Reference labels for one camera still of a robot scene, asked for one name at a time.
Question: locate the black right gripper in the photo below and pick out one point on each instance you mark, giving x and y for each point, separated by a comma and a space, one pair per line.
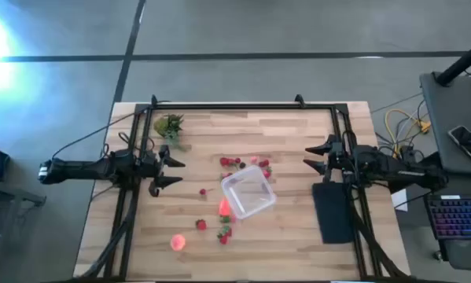
339, 161

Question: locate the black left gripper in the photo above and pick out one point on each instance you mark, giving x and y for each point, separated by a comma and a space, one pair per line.
150, 161

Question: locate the orange pink plastic peach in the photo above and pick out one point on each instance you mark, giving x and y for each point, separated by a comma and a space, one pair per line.
177, 242

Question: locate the clear plastic tupperware container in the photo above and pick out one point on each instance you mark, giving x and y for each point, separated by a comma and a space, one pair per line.
251, 192

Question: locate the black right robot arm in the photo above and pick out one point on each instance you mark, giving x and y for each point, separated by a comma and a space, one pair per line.
396, 169

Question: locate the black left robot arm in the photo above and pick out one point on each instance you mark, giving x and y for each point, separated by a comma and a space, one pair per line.
82, 171

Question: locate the small potted succulent plant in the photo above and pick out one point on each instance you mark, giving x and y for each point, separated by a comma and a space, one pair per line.
168, 126

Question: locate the dark rectangular mat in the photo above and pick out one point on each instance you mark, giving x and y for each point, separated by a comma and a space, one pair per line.
331, 212

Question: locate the dark red plastic cherry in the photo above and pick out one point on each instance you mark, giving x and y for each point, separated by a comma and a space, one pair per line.
242, 165

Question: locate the white paper sheet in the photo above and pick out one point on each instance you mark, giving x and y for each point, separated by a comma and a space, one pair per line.
399, 200

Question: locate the grey side desk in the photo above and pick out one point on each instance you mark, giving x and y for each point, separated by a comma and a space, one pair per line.
447, 129

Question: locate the smartphone on side desk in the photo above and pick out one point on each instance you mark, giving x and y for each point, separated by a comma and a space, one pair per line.
469, 143

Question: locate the backlit laptop keyboard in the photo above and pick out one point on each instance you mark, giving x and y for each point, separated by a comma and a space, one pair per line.
459, 216

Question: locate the black metal pole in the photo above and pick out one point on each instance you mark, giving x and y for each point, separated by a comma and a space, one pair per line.
461, 63

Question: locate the black frame clamp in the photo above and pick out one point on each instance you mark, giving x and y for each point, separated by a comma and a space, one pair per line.
153, 99
299, 99

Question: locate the black aluminium table frame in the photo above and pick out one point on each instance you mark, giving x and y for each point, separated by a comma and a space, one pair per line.
239, 106

